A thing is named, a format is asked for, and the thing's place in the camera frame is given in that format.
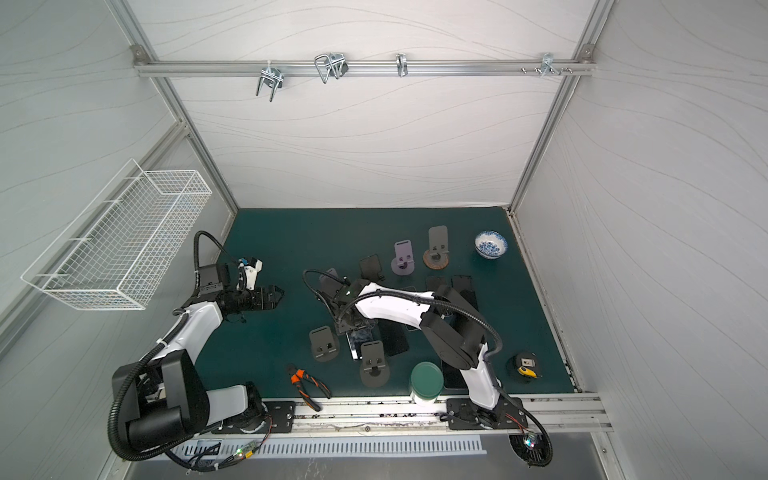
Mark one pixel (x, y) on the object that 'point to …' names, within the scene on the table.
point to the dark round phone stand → (374, 371)
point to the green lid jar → (426, 383)
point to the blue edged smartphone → (434, 282)
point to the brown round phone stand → (437, 256)
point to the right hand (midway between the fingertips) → (355, 315)
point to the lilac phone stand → (404, 262)
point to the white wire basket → (118, 250)
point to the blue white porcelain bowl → (490, 244)
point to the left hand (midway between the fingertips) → (273, 287)
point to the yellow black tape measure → (526, 364)
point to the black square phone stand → (370, 268)
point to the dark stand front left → (324, 344)
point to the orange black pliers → (297, 376)
